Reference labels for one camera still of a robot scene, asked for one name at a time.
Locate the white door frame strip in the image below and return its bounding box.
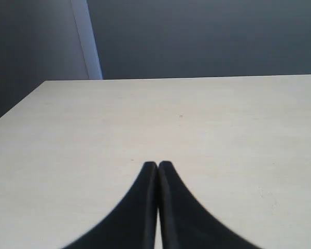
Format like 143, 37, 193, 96
70, 0, 103, 80

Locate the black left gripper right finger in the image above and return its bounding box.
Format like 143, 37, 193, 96
158, 161, 257, 249

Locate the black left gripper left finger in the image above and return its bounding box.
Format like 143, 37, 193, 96
66, 161, 158, 249

